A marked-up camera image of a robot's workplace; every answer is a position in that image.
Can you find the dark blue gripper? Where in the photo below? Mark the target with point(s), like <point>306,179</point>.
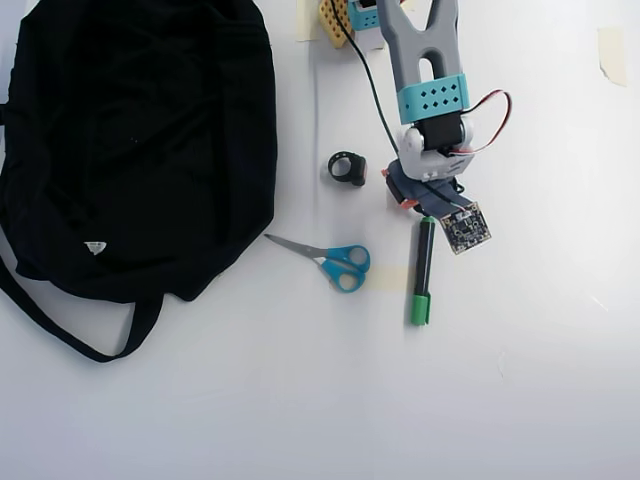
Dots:
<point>400,189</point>

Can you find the black fabric bag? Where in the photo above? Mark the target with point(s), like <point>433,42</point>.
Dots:
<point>125,150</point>

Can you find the green and black marker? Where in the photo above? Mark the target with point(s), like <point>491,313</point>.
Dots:
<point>424,250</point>

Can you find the small beige tape strip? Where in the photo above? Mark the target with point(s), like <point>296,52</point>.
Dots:
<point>390,279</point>

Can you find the yellow perforated base block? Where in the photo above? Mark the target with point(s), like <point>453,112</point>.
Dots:
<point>332,27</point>

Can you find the beige tape beside base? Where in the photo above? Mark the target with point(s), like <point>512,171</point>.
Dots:
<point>306,22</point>

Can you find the large beige tape strip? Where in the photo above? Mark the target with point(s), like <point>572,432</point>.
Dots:
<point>612,55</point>

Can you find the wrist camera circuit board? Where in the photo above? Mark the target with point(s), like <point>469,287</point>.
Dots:
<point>467,227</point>

